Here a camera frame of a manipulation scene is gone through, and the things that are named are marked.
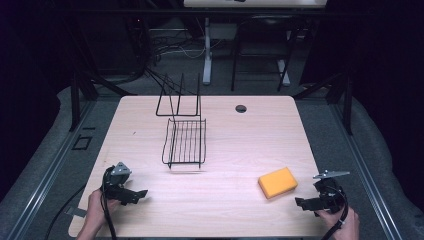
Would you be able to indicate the black chair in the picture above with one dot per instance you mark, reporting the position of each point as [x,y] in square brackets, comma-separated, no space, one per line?
[263,46]

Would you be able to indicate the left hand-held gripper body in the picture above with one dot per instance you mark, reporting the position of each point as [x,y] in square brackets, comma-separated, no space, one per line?
[116,180]

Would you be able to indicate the orange sponge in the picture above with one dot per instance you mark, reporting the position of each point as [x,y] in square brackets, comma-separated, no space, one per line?
[277,182]

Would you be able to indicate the white desk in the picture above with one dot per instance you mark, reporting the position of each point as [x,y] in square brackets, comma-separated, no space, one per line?
[255,2]

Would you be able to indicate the black metal stand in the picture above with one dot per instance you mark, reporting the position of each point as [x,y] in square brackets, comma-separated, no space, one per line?
[80,83]
[336,93]

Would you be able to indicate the person's right hand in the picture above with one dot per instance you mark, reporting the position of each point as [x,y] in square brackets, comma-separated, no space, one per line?
[343,225]

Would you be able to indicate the person's left hand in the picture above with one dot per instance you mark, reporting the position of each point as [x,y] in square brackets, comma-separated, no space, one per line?
[96,208]

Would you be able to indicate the white desk leg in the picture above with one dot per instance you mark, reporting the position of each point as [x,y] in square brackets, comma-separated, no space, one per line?
[207,50]

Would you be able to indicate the grey tape strip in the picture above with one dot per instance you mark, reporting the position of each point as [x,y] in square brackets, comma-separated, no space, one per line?
[76,211]

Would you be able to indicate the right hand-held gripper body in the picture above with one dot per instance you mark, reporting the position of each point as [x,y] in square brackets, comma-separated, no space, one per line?
[330,195]

